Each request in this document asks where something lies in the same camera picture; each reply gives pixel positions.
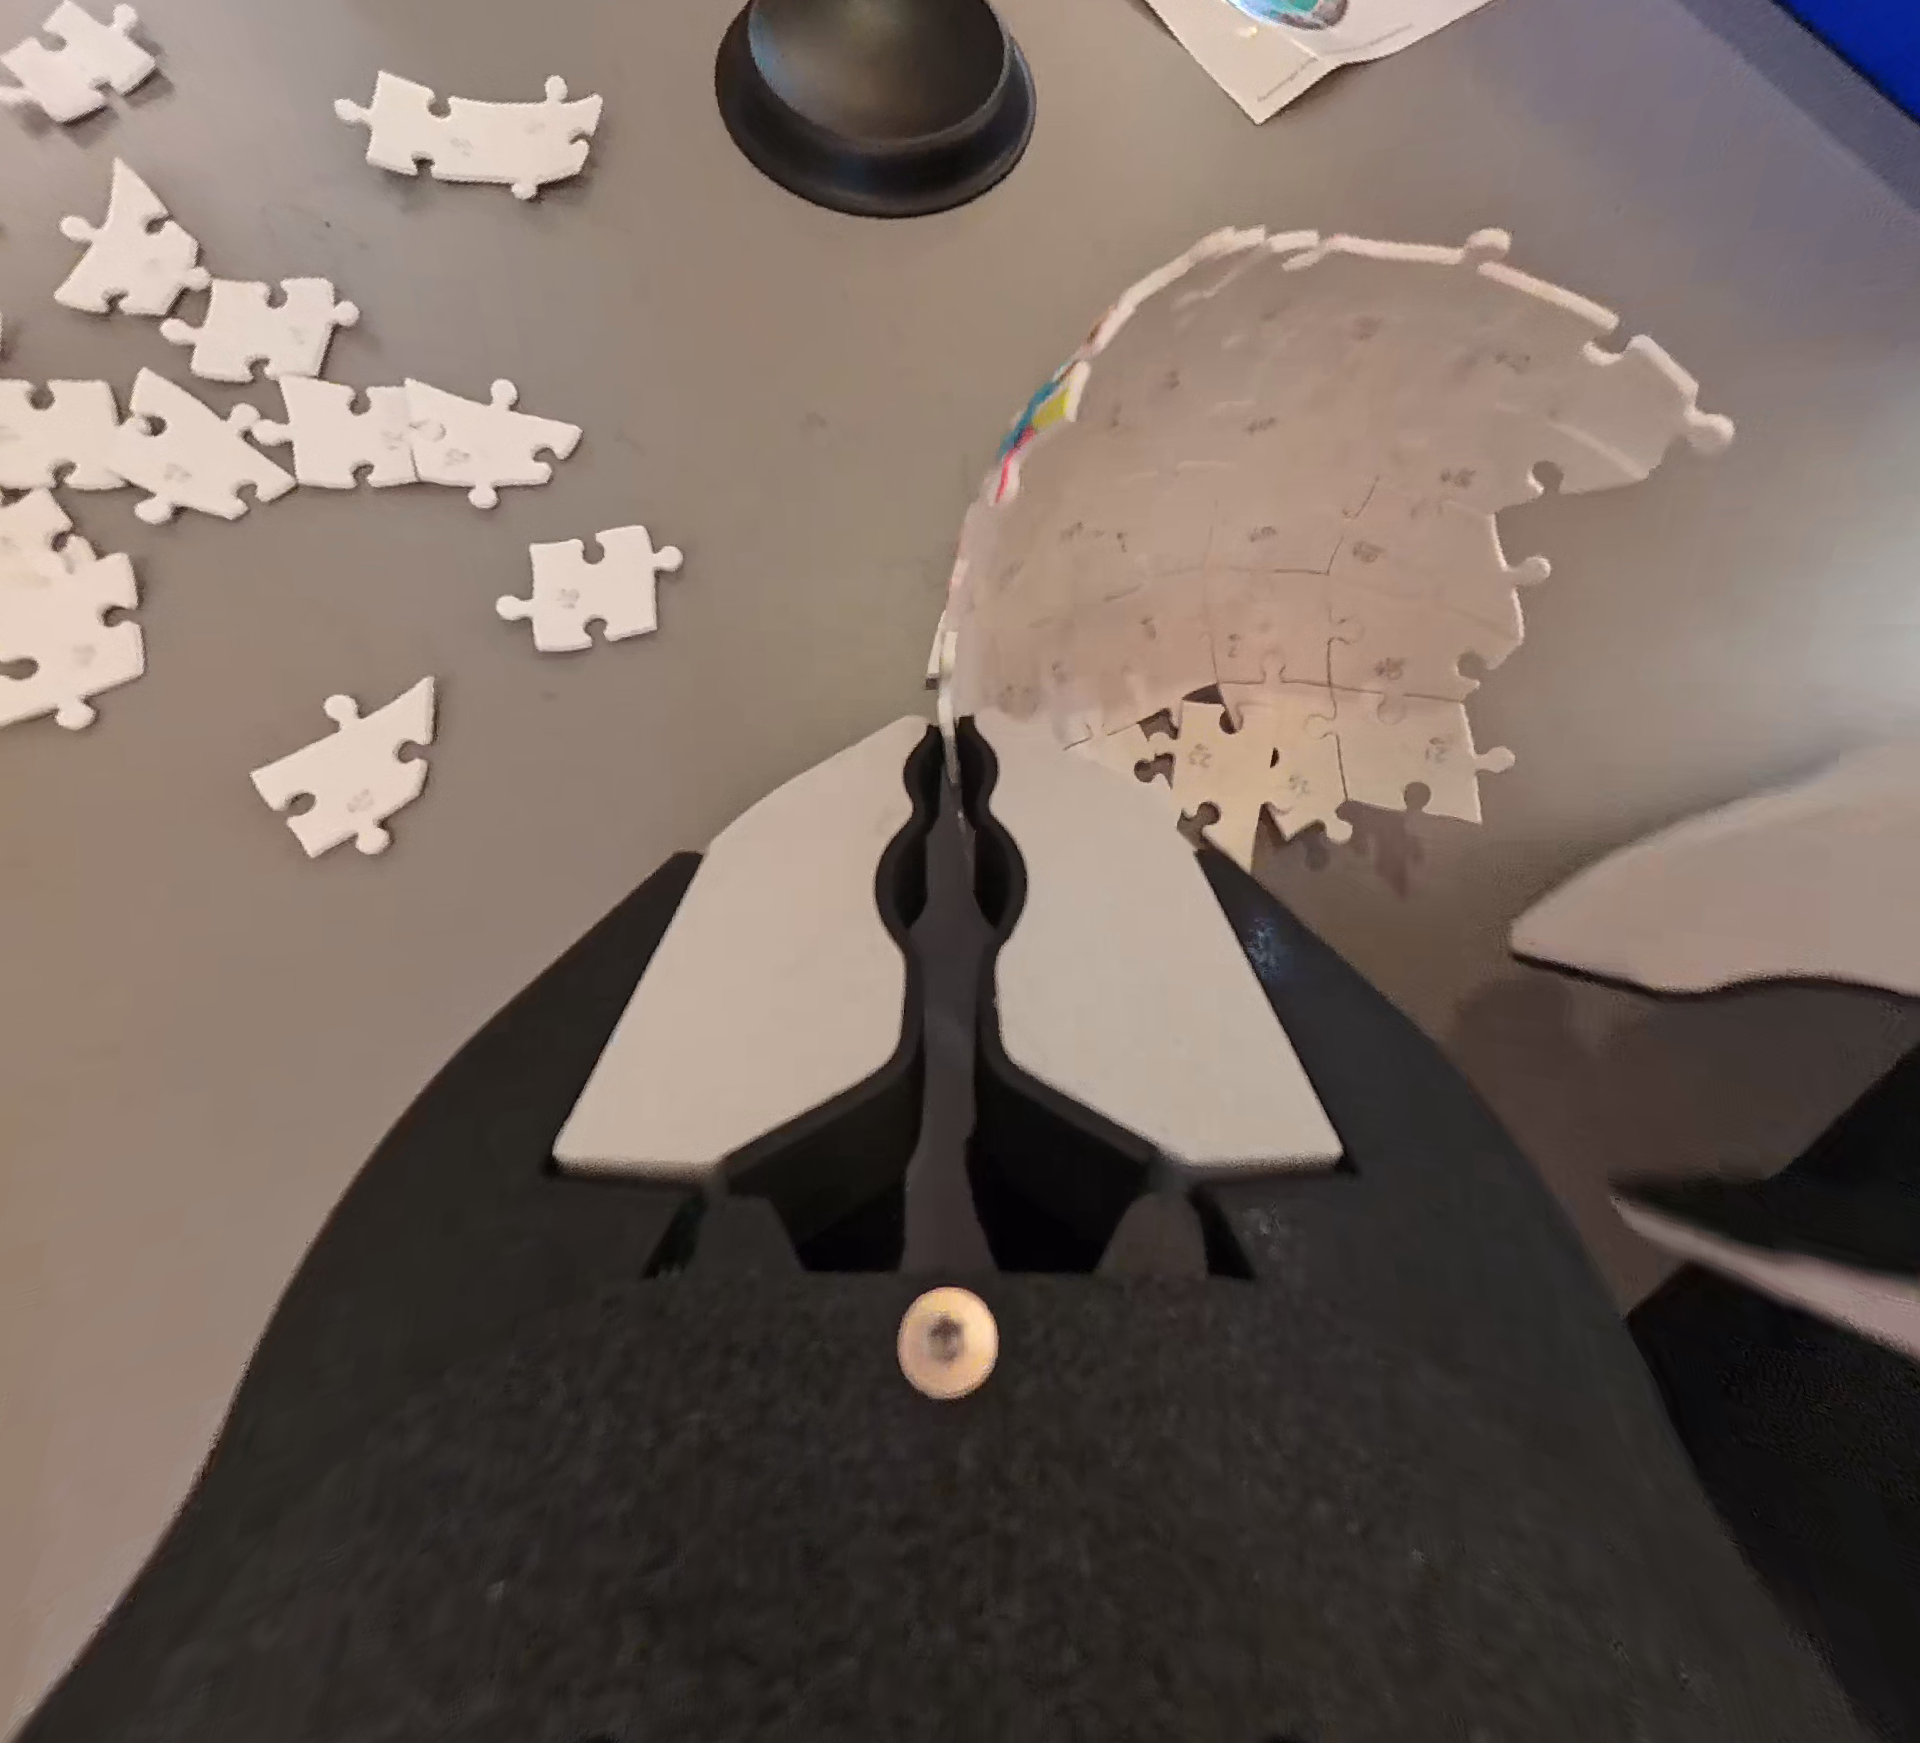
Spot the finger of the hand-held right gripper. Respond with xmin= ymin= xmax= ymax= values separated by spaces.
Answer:
xmin=1512 ymin=747 xmax=1920 ymax=1007
xmin=1613 ymin=1171 xmax=1920 ymax=1356

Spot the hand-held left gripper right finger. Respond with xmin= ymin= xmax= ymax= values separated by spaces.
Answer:
xmin=957 ymin=719 xmax=1344 ymax=1192

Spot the scatter of white puzzle pieces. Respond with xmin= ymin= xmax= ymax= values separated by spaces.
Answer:
xmin=0 ymin=0 xmax=684 ymax=858

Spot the partly built puzzle ball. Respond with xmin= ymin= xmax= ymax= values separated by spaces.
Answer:
xmin=930 ymin=227 xmax=1737 ymax=875

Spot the black round ball stand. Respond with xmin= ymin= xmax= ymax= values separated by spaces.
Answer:
xmin=711 ymin=0 xmax=1036 ymax=220

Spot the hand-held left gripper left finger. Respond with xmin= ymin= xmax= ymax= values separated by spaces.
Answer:
xmin=554 ymin=719 xmax=964 ymax=1192

